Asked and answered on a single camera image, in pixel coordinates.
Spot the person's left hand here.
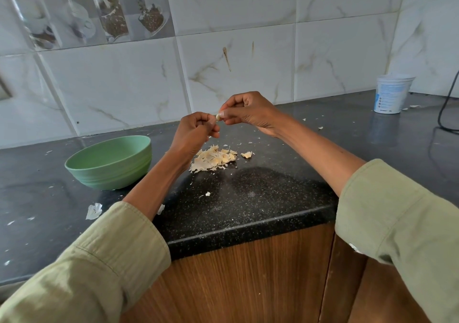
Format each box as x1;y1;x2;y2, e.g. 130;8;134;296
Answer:
172;112;221;156

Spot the person's right hand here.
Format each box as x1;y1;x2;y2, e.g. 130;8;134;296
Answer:
219;91;284;137

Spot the person's right forearm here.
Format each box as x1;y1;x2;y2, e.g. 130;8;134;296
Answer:
267;113;459;323

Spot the person's left forearm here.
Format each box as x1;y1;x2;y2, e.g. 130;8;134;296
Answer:
0;143;201;323

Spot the pile of garlic peels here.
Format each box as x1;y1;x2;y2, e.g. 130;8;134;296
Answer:
189;145;239;173

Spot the green bowl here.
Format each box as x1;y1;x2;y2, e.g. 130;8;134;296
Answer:
65;136;153;191

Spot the white garlic peel scrap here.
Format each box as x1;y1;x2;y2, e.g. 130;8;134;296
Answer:
85;203;103;221

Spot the white plastic tub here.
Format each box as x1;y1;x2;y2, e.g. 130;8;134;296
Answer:
373;74;416;115

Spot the wooden cabinet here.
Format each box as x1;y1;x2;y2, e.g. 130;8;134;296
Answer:
118;222;434;323

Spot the black cable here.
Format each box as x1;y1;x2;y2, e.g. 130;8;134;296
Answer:
437;69;459;133

